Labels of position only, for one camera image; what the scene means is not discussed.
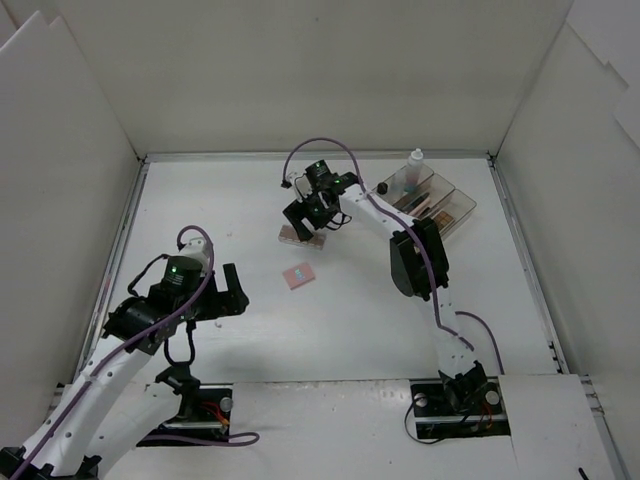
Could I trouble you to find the brown eyeshadow palette clear case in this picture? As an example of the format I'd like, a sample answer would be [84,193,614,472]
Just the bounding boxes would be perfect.
[278,225,326,250]

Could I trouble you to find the pink square compact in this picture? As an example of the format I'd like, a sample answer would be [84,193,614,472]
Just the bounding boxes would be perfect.
[282,262,316,290]

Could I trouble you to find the clear bottle black cap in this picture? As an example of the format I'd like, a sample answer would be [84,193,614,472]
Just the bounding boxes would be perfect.
[375,182,390,197]

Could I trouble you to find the white pink teal bottle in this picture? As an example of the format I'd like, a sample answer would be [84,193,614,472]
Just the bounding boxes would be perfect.
[404,148,424,193]

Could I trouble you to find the pink concealer tube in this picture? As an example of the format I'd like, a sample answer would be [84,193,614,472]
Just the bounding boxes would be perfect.
[406,195,431,217]

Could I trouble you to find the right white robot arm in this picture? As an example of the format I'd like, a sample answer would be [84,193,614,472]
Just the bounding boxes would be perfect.
[281,160,488,412]

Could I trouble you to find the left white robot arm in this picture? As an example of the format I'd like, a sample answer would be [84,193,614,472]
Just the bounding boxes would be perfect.
[1,254,249,479]

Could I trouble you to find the clear three-drawer organizer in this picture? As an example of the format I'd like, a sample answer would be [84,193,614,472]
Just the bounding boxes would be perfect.
[373,165,477,239]

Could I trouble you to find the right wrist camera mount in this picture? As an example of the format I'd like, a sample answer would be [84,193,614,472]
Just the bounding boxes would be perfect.
[281,171,311,202]

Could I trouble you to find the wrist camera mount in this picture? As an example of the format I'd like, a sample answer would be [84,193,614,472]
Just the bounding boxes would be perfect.
[281,171,311,202]
[178,237,212,273]

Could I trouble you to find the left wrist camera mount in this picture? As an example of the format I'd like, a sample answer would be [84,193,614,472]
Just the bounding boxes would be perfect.
[178,237,212,273]

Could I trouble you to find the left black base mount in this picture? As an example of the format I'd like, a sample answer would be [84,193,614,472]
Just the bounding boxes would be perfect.
[137,366,233,447]

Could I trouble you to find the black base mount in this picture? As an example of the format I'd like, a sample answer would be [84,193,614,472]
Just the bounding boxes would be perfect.
[137,366,233,447]
[403,363,511,445]

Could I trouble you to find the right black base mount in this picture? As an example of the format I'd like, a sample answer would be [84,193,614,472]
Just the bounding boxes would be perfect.
[403,363,511,445]

